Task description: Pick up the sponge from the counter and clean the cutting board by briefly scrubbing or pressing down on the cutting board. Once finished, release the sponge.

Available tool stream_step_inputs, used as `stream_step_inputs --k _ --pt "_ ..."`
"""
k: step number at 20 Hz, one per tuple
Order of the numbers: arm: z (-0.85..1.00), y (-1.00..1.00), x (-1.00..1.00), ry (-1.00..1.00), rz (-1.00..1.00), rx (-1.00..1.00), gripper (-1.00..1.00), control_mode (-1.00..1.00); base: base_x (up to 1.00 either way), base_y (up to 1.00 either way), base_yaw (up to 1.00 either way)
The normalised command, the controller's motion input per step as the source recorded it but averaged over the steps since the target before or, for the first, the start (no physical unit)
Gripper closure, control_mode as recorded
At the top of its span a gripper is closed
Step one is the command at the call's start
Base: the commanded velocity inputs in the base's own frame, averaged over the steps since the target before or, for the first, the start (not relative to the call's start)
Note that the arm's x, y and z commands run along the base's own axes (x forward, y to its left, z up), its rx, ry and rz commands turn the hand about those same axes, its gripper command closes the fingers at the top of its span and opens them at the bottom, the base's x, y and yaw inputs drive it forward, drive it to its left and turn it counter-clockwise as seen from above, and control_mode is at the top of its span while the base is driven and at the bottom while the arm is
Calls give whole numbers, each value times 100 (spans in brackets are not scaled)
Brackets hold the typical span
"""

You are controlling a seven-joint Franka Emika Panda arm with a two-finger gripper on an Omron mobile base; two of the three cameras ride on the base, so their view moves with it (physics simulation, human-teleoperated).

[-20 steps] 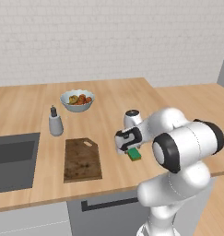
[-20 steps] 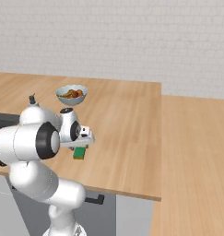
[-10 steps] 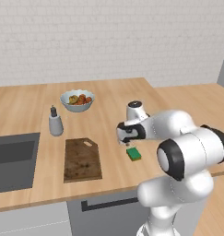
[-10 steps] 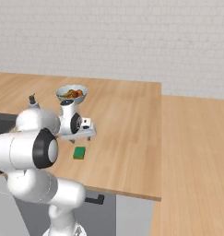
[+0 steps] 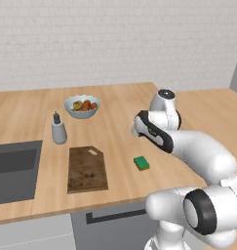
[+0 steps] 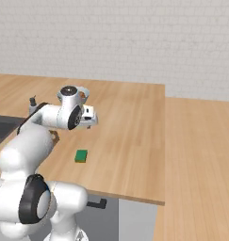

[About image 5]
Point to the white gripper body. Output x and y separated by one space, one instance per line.
135 130

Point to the green sponge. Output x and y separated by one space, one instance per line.
141 163

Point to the white bowl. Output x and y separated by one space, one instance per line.
81 114

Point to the grey soap dispenser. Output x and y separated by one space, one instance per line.
59 132

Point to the brown wooden cutting board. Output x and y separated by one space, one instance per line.
86 171

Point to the light grey drawer front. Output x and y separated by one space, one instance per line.
32 229

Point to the yellow-green fruit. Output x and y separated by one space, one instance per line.
77 105

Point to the dark grey sink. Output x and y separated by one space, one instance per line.
14 172

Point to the grey dishwasher front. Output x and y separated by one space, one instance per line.
116 232

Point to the orange fruit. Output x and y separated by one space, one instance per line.
86 104
94 105

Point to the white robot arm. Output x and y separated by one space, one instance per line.
201 156

